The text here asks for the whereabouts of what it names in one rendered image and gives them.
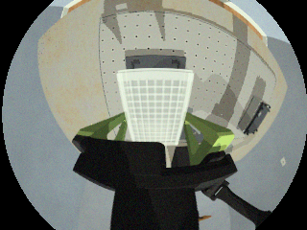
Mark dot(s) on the white well plate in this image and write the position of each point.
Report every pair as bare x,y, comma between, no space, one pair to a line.
164,88

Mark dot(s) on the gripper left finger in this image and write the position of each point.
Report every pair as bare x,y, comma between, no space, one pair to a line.
101,129

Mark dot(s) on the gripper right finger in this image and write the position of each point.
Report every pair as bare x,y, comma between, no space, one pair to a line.
215,138

